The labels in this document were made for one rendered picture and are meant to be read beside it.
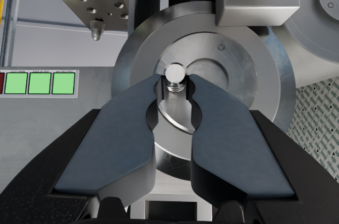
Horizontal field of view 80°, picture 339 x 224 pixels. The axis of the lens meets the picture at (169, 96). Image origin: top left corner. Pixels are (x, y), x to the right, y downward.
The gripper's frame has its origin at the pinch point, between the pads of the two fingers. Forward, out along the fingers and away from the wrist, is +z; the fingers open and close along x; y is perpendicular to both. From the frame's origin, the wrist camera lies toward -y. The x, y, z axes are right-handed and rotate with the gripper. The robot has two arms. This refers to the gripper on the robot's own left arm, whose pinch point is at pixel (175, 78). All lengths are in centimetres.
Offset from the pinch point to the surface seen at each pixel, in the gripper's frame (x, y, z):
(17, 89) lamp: -40, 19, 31
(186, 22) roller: 0.8, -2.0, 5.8
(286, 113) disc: 8.6, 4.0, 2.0
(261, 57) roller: 6.5, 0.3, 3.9
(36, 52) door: -119, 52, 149
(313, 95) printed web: 19.8, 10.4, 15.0
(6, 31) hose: -58, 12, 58
